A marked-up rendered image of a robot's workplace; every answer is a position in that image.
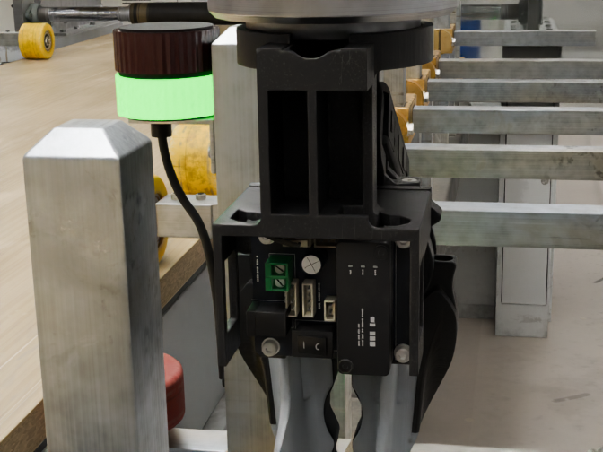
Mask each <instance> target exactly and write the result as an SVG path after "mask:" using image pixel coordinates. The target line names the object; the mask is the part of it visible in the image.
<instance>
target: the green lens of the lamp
mask: <svg viewBox="0 0 603 452"><path fill-rule="evenodd" d="M115 76H116V91H117V105H118V115H119V116H121V117H127V118H132V119H142V120H174V119H188V118H196V117H207V116H211V115H213V114H214V98H213V76H212V75H207V76H201V77H194V78H184V79H167V80H145V79H131V78H125V77H121V76H119V75H118V73H117V74H115Z"/></svg>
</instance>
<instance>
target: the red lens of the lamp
mask: <svg viewBox="0 0 603 452"><path fill-rule="evenodd" d="M112 34H113V48H114V62H115V71H117V72H121V73H125V74H188V73H197V72H204V71H210V70H212V54H211V45H212V43H213V42H214V41H215V40H216V39H217V38H218V37H219V36H220V27H219V26H217V25H214V28H212V29H209V30H197V31H186V32H169V33H134V32H123V31H119V30H118V28H116V29H114V30H112Z"/></svg>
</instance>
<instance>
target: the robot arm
mask: <svg viewBox="0 0 603 452"><path fill-rule="evenodd" d="M458 6H459V0H207V9H208V12H209V13H210V14H212V15H213V16H214V17H215V18H216V19H221V20H226V21H230V22H246V23H245V24H242V25H239V26H237V27H236V40H237V63H238V64H239V65H242V66H245V67H248V68H254V69H257V93H258V151H259V182H260V183H250V184H249V187H248V188H247V189H246V190H245V191H244V192H243V193H242V194H241V195H240V196H239V197H238V198H237V199H236V200H235V201H234V202H233V203H232V204H231V205H230V206H229V207H228V208H227V209H226V210H225V211H224V212H223V214H222V215H221V216H220V217H219V218H218V219H217V220H216V221H215V222H214V223H213V224H212V230H213V252H214V294H215V315H216V337H217V358H218V366H224V367H226V366H227V364H228V363H229V361H230V360H231V358H232V356H233V354H234V353H235V352H236V351H237V349H239V351H240V354H241V356H242V358H243V360H244V361H245V362H246V364H247V365H248V367H249V369H250V371H251V372H252V374H253V375H254V377H255V378H256V380H257V381H258V383H259V384H260V386H261V388H262V389H263V391H264V393H265V394H266V396H267V407H268V414H269V421H270V424H271V429H272V432H273V434H274V436H275V449H274V452H337V451H336V443H337V440H338V435H339V430H340V427H339V423H338V420H337V418H336V416H335V414H334V412H333V410H332V408H331V405H330V392H331V390H332V387H333V386H334V383H335V381H336V376H337V374H338V372H339V373H341V374H350V375H352V386H353V389H354V392H355V394H356V395H357V397H358V399H359V401H360V403H361V407H362V416H361V418H360V420H359V422H358V424H357V427H356V430H355V433H354V438H353V451H354V452H410V451H411V449H412V447H413V445H414V444H415V440H416V438H417V436H418V433H419V430H420V425H421V422H422V419H423V417H424V414H425V412H426V410H427V408H428V406H429V404H430V402H431V401H432V399H433V396H434V395H435V393H436V391H437V389H438V387H439V385H440V383H441V382H442V380H443V378H444V376H445V374H446V372H447V370H448V368H449V366H450V363H451V361H452V357H453V354H454V351H455V346H456V340H457V332H458V322H459V312H458V302H457V296H456V292H455V288H454V273H455V270H456V266H457V260H458V259H457V258H456V257H455V256H453V255H438V254H437V246H436V239H435V236H434V232H433V225H434V224H435V223H437V222H439V221H440V220H441V214H442V208H441V207H440V206H438V205H437V204H436V203H435V202H434V201H433V200H432V187H422V177H409V158H408V155H407V151H406V146H405V142H404V139H403V135H402V133H401V129H400V126H399V123H398V117H397V113H396V111H395V107H394V104H393V100H392V97H391V94H390V90H389V87H388V85H387V84H386V83H384V82H380V71H382V70H390V69H399V68H406V67H412V66H417V65H424V64H427V63H430V62H431V61H433V23H432V22H428V21H422V20H421V19H429V18H436V17H441V16H444V15H448V14H451V13H452V12H453V11H454V10H455V9H456V8H457V7H458ZM227 258H228V275H229V299H230V318H229V320H228V321H227V310H226V287H225V264H224V261H225V260H226V259H227Z"/></svg>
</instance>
